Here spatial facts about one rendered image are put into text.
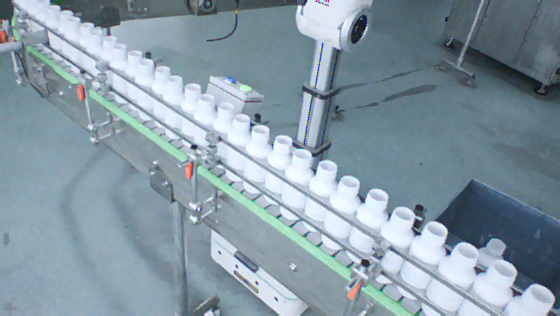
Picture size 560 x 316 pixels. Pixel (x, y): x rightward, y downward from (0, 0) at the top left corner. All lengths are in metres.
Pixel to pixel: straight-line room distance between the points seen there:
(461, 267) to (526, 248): 0.64
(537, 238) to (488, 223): 0.13
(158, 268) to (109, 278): 0.21
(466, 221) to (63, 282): 1.65
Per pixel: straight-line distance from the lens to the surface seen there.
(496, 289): 0.84
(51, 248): 2.39
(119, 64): 1.33
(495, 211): 1.42
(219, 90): 1.25
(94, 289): 2.18
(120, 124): 1.38
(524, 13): 4.59
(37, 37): 1.66
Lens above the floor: 1.70
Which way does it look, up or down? 37 degrees down
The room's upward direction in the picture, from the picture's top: 7 degrees clockwise
